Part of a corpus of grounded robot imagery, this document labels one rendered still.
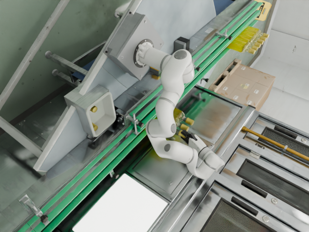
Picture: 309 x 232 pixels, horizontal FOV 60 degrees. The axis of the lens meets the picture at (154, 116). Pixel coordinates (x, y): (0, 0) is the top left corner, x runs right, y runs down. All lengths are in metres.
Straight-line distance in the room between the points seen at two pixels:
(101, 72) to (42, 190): 0.66
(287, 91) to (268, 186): 5.50
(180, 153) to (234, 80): 4.67
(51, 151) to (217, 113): 1.14
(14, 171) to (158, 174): 0.88
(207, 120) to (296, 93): 5.35
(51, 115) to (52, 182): 0.73
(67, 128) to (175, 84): 0.61
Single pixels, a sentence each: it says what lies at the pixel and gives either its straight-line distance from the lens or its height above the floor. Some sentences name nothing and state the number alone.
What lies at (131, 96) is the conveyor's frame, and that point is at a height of 0.81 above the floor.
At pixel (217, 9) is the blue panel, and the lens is 2.60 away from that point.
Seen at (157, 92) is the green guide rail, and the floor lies 0.91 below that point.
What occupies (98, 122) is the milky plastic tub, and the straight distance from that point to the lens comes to 1.54.
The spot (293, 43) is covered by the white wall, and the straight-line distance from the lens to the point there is 7.73.
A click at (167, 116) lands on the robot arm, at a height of 1.22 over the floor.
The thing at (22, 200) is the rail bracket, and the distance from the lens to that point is 1.35.
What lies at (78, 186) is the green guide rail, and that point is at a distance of 1.43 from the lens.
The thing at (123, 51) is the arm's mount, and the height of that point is 0.85.
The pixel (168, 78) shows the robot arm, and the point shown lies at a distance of 1.16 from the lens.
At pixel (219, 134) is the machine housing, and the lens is 1.85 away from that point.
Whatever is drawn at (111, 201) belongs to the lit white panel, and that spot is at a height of 1.05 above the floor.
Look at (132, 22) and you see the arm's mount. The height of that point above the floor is 0.81.
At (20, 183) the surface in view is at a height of 0.54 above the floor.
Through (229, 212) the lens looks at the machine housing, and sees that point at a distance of 1.59.
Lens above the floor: 1.66
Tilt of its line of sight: 25 degrees down
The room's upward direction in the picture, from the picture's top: 118 degrees clockwise
